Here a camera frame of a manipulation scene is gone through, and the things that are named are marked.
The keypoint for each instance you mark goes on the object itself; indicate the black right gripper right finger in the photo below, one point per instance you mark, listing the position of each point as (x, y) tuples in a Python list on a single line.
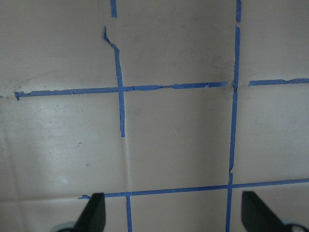
[(256, 216)]

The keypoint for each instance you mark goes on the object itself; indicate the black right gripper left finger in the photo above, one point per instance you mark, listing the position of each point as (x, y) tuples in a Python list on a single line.
[(93, 217)]

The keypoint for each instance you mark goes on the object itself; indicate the brown paper table cover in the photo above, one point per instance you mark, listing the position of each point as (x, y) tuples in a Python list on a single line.
[(172, 108)]

